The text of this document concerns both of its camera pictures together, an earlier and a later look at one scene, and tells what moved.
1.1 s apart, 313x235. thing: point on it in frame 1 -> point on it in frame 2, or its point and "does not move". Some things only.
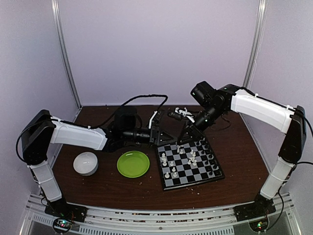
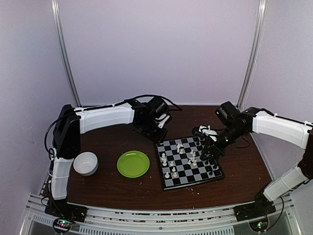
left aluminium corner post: (55, 13) does not move
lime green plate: (133, 164) does not move
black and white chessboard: (188, 164) does not move
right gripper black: (194, 135) -> (210, 147)
